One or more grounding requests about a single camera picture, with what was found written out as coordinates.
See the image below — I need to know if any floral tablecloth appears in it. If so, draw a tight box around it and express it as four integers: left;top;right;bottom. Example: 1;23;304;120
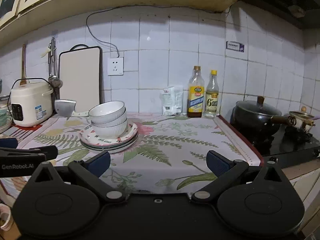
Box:
7;112;264;198

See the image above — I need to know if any blue wall sticker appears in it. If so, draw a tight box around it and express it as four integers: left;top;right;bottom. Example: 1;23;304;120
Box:
226;41;245;53

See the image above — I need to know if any white wall socket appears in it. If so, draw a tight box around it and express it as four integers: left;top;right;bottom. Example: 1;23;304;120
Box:
107;57;124;76

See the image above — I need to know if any white rice cooker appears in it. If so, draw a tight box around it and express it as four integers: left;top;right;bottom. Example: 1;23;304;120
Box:
10;78;54;128

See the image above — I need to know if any steel ladle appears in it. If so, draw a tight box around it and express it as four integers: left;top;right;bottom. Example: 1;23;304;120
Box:
47;37;63;88

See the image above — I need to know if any black lidded pot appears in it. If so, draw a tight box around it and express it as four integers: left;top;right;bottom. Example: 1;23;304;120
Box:
231;96;292;140

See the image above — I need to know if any steel cleaver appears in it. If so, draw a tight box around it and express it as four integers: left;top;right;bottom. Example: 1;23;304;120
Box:
54;99;89;117

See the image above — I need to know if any blue egg-print plate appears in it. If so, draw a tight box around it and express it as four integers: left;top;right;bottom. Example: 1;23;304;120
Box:
80;130;139;150

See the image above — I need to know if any small wooden-handled pot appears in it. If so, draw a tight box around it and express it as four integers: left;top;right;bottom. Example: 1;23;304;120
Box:
287;106;317;134

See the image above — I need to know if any clear vinegar bottle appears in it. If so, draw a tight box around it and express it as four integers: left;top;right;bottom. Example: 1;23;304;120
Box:
204;70;221;119

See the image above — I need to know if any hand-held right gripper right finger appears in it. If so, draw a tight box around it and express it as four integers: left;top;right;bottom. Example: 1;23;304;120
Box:
191;150;287;204

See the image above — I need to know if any large white plate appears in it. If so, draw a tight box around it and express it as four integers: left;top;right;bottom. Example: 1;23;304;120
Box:
80;130;139;154

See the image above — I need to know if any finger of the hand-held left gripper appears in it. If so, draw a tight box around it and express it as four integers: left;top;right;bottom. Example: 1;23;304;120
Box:
0;138;18;150
0;145;58;160

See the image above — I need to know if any wooden spatula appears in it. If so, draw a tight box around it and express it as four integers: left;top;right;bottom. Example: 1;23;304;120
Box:
20;44;28;85

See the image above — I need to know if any white cutting board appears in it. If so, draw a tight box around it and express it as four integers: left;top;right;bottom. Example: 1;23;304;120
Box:
58;44;104;113

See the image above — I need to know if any white ribbed bowl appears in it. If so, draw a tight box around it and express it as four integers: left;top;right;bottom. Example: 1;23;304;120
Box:
92;119;128;139
90;112;127;128
88;101;126;124

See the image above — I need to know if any yellow-label cooking wine bottle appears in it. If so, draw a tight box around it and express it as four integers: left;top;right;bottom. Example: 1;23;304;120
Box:
187;66;205;118

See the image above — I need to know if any green ceramic dish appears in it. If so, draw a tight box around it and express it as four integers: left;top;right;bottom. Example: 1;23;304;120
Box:
0;101;13;133

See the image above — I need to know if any black gas stove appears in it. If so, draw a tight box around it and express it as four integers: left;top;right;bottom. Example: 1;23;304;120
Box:
229;120;320;167

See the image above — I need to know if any white cup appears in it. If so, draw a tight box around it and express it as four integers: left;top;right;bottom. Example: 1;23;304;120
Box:
0;203;12;231

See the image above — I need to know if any white-handled peeler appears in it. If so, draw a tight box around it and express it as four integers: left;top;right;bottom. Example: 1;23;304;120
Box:
41;44;52;58

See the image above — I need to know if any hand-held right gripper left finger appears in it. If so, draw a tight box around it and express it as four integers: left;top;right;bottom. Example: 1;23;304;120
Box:
34;151;125;205

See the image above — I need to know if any pink floral plate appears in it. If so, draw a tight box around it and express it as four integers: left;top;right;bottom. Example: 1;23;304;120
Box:
79;122;138;145

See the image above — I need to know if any black wall cable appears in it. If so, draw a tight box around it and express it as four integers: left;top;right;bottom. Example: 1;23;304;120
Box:
86;4;232;58

